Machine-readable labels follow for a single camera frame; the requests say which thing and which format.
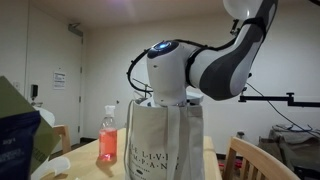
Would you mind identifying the wooden chair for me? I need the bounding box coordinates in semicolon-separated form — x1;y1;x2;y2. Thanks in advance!
222;137;300;180
53;125;71;154

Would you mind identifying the dark blue chip bag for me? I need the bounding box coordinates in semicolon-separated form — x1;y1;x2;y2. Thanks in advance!
0;111;40;180

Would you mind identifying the grey cluttered couch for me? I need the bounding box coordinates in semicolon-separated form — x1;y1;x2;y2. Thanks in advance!
258;124;320;180

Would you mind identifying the wooden chair left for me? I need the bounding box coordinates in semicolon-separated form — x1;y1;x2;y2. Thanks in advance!
53;125;71;154

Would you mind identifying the black door lock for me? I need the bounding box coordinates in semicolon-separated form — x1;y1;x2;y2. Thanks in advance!
31;84;38;99

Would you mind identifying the pink liquid soap bottle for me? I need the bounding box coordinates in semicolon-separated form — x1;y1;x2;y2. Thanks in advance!
99;105;117;161

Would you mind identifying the white door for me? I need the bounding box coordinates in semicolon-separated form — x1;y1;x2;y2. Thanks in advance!
27;7;82;145

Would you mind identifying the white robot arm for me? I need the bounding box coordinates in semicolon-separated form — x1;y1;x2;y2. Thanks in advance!
131;0;278;106

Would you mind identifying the white canvas tote bag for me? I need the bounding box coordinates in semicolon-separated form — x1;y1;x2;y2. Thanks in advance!
124;100;205;180

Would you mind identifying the wooden chair right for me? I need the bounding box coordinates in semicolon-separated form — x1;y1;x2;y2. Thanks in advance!
222;137;300;180

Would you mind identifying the white paper notice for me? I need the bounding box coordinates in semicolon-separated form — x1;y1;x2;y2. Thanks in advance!
53;72;66;90

